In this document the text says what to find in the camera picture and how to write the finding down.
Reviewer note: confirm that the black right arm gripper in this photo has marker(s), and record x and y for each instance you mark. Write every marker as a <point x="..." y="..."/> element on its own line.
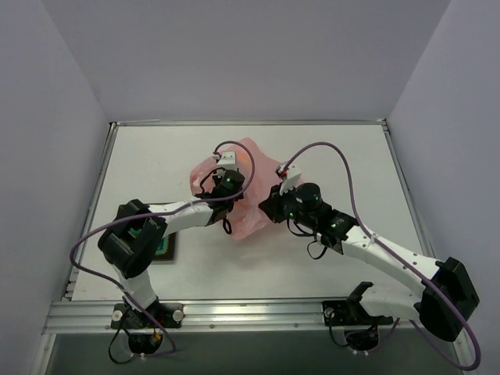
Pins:
<point x="269" y="204"/>

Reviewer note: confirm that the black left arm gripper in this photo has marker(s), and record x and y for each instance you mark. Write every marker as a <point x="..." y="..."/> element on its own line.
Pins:
<point x="218" y="172"/>

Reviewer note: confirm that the pink plastic bag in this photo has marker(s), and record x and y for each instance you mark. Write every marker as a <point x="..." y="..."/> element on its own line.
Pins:
<point x="246" y="218"/>

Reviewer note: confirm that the orange fake fruit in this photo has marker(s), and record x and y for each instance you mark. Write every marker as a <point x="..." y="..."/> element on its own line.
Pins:
<point x="243" y="158"/>

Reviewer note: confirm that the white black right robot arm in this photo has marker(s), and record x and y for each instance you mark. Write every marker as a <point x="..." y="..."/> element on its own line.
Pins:
<point x="440" y="294"/>

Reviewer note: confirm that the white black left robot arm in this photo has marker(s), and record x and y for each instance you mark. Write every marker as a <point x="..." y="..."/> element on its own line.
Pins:
<point x="130" y="247"/>

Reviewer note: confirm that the green square ceramic plate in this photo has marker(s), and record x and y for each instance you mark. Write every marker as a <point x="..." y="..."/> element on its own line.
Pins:
<point x="166" y="249"/>

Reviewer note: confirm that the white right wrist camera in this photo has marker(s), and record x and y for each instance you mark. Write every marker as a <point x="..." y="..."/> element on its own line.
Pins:
<point x="289" y="176"/>

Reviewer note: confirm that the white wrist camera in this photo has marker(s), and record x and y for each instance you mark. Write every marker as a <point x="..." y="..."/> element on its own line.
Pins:
<point x="289" y="176"/>
<point x="226" y="160"/>

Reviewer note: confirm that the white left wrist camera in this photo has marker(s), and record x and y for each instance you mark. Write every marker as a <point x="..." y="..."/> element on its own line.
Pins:
<point x="226" y="160"/>

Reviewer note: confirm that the aluminium front rail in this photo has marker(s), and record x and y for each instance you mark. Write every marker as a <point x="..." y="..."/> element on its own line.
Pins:
<point x="200" y="316"/>

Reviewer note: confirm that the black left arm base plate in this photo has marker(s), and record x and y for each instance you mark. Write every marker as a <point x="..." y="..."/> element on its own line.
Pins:
<point x="169" y="315"/>

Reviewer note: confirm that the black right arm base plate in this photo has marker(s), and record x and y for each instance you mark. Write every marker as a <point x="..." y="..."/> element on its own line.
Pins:
<point x="345" y="313"/>

